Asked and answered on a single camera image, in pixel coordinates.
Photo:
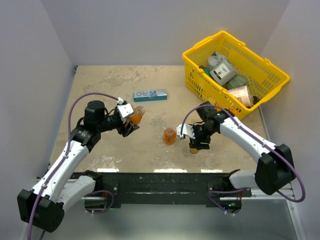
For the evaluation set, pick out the green round netted item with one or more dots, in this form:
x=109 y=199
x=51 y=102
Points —
x=237 y=82

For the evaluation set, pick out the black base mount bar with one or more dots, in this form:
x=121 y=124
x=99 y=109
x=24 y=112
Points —
x=122 y=188

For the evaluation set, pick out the small black item in basket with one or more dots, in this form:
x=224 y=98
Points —
x=255 y=100

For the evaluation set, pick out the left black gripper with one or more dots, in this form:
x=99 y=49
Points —
x=129 y=128

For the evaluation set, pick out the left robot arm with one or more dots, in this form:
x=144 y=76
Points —
x=45 y=205

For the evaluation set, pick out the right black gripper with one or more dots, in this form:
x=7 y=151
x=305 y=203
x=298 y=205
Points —
x=196 y=143

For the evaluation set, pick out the green item in basket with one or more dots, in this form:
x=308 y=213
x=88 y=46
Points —
x=207 y=72

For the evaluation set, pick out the teal toothpaste box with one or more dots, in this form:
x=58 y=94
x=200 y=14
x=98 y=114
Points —
x=150 y=95

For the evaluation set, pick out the orange cap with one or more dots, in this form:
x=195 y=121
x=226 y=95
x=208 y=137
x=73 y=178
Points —
x=193 y=150

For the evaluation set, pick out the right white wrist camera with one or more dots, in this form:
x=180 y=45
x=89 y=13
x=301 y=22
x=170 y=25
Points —
x=184 y=131

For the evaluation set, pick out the pink cup package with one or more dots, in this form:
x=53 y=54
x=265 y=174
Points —
x=243 y=95

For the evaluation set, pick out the grey pouch with label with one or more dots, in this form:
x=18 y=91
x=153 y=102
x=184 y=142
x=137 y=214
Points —
x=220 y=69

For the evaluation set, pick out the aluminium rail frame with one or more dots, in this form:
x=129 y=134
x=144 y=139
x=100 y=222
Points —
x=285 y=193

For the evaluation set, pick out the yellow plastic basket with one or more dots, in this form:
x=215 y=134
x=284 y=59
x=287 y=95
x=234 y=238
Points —
x=265 y=79

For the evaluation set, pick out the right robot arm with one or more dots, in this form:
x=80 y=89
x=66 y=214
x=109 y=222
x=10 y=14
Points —
x=274 y=163

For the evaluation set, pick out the orange bottle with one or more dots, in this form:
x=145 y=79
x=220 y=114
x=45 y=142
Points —
x=136 y=118
x=169 y=136

